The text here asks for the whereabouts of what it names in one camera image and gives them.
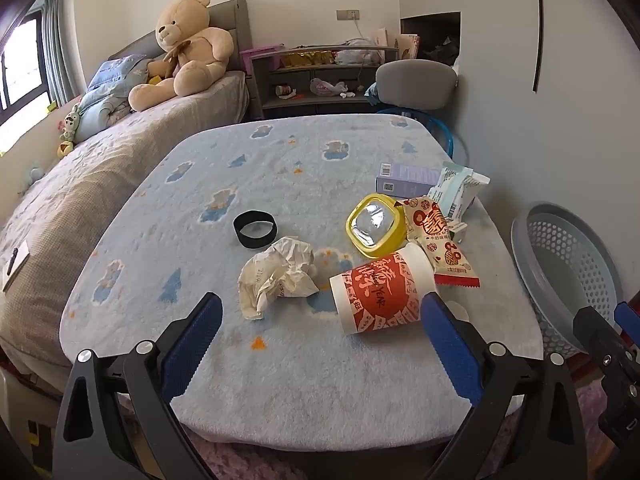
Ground white pink plastic bag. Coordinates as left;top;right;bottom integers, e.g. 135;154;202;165
310;77;348;97

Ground white plastic wrapper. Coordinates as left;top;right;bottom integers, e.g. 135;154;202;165
452;169;492;221

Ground blue hoop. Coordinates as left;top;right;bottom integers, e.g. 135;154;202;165
375;106;471;166

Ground purple cardboard box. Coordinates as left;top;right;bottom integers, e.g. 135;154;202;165
376;162;453;198

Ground window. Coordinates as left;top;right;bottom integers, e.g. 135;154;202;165
0;17;48;156

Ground white notebook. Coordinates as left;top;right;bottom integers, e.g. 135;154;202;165
1;241;31;293

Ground red and white paper cup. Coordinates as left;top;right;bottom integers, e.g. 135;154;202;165
329;243;437;336

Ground long black wardrobe handle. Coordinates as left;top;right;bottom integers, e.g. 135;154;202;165
532;0;545;93

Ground grey chair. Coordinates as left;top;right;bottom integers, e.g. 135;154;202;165
375;59;459;111

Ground red flat box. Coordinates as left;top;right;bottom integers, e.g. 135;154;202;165
570;354;601;376

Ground pink paper bags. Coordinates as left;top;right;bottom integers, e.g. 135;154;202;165
370;27;420;58

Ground blue white mask packet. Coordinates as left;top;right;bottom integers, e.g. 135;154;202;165
426;161;476;221

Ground light blue quilt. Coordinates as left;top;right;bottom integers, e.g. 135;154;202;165
75;54;161;141

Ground grey bed with beige cover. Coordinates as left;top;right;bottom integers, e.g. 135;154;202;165
0;0;252;376

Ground black elastic band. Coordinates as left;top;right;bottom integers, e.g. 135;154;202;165
233;208;278;249

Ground grey plastic basket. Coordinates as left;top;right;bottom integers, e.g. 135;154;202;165
511;202;625;361

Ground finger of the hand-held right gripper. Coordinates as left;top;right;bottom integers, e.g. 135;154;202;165
614;301;640;347
572;306;640;392

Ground dark clothes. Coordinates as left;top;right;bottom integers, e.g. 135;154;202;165
417;35;460;63

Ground big beige teddy bear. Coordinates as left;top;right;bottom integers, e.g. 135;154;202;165
128;0;235;112

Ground white paper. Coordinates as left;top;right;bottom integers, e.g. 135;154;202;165
238;236;321;321

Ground grey curtain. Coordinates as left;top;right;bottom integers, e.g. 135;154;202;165
40;0;83;108

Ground grey shelf unit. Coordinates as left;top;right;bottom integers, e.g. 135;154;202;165
250;46;401;121

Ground yellow plastic lid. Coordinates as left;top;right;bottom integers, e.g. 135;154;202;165
346;193;405;260

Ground green plush toy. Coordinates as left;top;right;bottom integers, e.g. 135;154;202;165
59;105;83;143

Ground light blue printed blanket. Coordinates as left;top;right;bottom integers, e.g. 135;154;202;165
59;114;545;453

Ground small blue plush toy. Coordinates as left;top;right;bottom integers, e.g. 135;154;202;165
20;162;46;191

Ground gold foil packets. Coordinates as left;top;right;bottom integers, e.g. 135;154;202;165
280;51;336;67

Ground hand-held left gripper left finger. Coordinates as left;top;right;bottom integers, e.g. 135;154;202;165
52;291;224;480

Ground pink plastic box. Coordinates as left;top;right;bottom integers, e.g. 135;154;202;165
240;45;286;77

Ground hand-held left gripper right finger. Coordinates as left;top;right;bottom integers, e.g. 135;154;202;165
421;291;588;480

